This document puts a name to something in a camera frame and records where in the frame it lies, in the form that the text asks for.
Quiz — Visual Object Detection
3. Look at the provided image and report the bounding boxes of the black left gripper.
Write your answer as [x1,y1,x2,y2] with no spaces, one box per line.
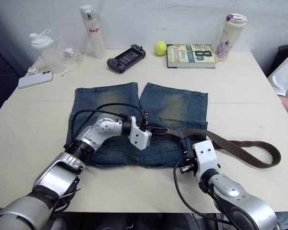
[139,112,169,136]

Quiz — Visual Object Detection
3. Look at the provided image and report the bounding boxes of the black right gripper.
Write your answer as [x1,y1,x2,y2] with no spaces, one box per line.
[179,134,199,175]

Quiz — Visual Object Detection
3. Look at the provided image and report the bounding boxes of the blue denim shorts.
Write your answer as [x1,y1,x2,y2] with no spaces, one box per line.
[63,81,209,170]

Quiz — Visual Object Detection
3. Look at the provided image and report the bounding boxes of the brown braided belt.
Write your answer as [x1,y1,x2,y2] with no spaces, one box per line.
[166,127,282,169]

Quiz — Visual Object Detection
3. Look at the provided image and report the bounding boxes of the black handheld game controller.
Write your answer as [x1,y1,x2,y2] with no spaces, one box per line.
[106,44,146,74]

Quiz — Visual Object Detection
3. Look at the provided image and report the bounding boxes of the paperback book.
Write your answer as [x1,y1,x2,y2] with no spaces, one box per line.
[166,43,218,69]

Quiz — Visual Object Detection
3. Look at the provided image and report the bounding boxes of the yellow tennis ball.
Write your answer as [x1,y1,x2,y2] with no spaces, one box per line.
[155,40,168,57]

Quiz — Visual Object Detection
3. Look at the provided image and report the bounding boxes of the floral cream tumbler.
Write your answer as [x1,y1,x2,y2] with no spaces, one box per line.
[215,12,249,63]

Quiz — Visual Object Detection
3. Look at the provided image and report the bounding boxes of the white bottle with red print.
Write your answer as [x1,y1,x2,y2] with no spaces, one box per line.
[78,5,107,59]

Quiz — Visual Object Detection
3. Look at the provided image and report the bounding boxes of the white charger plug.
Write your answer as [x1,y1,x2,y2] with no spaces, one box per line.
[62,47,75,59]

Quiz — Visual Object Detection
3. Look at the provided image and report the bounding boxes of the person in white shirt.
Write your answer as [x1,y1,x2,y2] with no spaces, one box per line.
[267,46,288,230]

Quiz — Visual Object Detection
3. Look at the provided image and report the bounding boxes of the black chair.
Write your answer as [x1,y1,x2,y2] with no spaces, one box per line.
[265,44,288,78]

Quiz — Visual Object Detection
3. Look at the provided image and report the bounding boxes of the white smartphone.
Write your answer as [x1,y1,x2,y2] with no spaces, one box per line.
[17,71,54,90]

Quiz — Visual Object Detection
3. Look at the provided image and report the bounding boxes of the clear shaker bottle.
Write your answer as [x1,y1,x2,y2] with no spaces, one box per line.
[29,28,65,74]

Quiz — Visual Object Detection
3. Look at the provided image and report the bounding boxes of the dark blue side panel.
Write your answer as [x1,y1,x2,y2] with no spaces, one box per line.
[0,42,27,123]

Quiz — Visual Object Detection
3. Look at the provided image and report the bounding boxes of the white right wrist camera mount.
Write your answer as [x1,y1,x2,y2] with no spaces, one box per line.
[191,140,222,183]

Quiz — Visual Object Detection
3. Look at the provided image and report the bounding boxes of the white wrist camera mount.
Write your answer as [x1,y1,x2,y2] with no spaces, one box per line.
[128,116,153,151]
[191,140,222,183]

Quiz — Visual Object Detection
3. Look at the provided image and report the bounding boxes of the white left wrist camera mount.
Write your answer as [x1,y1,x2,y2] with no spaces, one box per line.
[128,116,153,151]

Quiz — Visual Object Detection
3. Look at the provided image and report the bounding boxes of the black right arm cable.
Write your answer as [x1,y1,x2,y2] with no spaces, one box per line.
[173,162,238,230]

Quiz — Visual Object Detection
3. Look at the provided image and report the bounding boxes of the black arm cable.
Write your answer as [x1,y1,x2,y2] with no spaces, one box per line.
[69,103,147,146]
[173,162,238,230]

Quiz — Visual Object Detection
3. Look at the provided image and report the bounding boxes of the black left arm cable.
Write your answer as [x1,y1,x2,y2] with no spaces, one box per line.
[69,103,147,146]

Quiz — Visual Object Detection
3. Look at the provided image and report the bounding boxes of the white charging cable with puck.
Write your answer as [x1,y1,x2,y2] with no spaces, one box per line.
[24,55,44,78]

